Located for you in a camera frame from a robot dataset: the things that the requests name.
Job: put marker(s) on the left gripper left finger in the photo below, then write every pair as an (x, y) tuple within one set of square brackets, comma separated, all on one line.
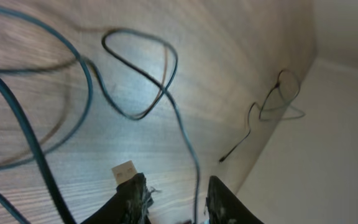
[(129, 205)]

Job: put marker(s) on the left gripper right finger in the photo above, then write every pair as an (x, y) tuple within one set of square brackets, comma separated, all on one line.
[(224, 207)]

